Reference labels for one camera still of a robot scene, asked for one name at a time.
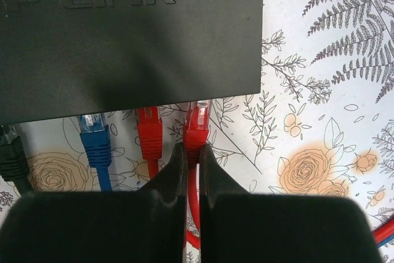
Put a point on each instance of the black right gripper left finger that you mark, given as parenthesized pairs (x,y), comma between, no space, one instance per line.
(146,225)

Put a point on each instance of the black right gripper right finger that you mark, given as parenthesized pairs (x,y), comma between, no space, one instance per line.
(238,226)

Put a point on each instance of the black network switch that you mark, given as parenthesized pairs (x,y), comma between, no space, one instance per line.
(62,58)

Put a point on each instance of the floral patterned table mat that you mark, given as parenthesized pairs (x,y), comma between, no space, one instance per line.
(321,125)

